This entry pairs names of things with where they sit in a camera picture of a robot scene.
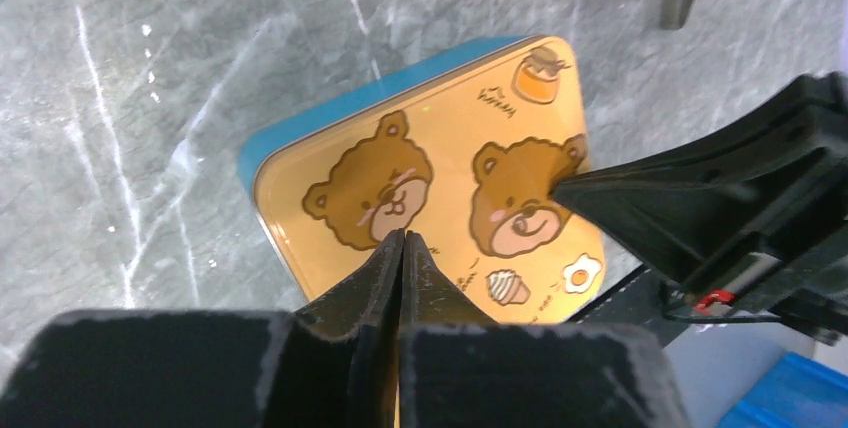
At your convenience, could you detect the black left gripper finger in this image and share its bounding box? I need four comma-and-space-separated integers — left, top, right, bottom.
397, 231, 694, 428
552, 72, 847, 293
1, 230, 406, 427

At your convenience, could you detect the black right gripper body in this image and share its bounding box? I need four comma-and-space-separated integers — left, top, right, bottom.
662, 226, 847, 346

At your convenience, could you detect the silver tin lid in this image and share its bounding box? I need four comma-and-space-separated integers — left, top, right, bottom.
250, 35, 606, 332

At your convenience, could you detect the blue plastic bin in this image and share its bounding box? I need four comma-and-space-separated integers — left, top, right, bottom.
718, 353, 847, 428

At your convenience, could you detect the blue cookie tin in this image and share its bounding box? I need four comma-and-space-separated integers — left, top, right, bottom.
237, 36, 527, 199

